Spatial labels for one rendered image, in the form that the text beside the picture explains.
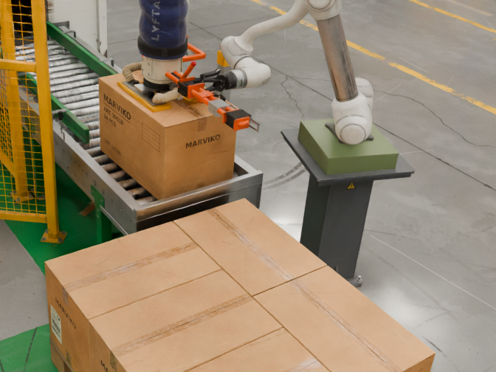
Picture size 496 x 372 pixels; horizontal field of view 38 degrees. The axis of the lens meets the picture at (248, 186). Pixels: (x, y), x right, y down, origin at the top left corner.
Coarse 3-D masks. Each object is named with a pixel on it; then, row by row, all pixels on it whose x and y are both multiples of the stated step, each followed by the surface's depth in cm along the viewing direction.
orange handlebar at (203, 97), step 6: (192, 48) 353; (198, 54) 346; (204, 54) 348; (186, 60) 341; (192, 60) 344; (168, 72) 324; (174, 72) 325; (174, 78) 319; (192, 90) 310; (198, 90) 312; (204, 90) 311; (198, 96) 306; (204, 96) 304; (210, 96) 306; (204, 102) 302; (228, 108) 297; (222, 114) 294; (240, 126) 287; (246, 126) 288
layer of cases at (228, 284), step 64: (64, 256) 291; (128, 256) 295; (192, 256) 298; (256, 256) 302; (64, 320) 285; (128, 320) 262; (192, 320) 265; (256, 320) 268; (320, 320) 271; (384, 320) 274
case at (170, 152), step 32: (128, 96) 331; (128, 128) 336; (160, 128) 312; (192, 128) 318; (224, 128) 331; (128, 160) 344; (160, 160) 319; (192, 160) 327; (224, 160) 340; (160, 192) 327
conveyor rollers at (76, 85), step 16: (16, 48) 478; (48, 48) 482; (64, 48) 482; (64, 64) 464; (80, 64) 462; (64, 80) 439; (80, 80) 446; (96, 80) 443; (32, 96) 421; (64, 96) 423; (80, 96) 421; (96, 96) 426; (80, 112) 404; (96, 112) 409; (64, 128) 384; (96, 128) 393; (80, 144) 371; (96, 144) 376; (96, 160) 359; (112, 160) 364; (112, 176) 347; (128, 176) 352; (128, 192) 335; (144, 192) 339
